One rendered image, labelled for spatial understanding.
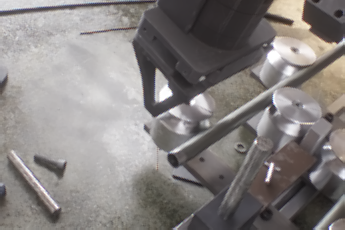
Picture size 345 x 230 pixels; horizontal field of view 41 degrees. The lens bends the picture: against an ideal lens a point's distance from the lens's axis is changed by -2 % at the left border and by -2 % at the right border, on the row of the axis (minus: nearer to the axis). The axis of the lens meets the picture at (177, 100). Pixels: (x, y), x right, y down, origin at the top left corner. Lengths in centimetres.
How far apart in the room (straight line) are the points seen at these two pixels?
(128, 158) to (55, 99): 11
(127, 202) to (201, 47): 17
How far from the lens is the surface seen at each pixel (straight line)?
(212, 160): 44
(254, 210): 37
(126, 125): 51
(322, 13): 45
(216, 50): 35
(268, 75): 54
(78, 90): 54
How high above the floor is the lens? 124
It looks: 41 degrees down
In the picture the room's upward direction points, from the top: 18 degrees clockwise
